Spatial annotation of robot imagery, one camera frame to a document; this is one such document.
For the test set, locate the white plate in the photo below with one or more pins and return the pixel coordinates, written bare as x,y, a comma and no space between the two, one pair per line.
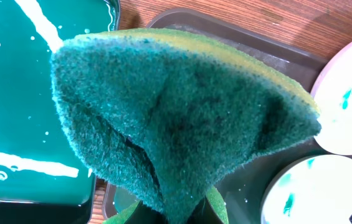
332,92
311,190

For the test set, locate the green yellow sponge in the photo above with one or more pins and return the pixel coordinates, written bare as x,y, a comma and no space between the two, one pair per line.
166,113

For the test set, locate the dark grey serving tray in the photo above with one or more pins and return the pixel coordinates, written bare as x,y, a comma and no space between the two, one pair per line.
244,189

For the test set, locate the black water tub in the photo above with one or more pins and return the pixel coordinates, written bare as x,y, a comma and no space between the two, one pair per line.
41,179

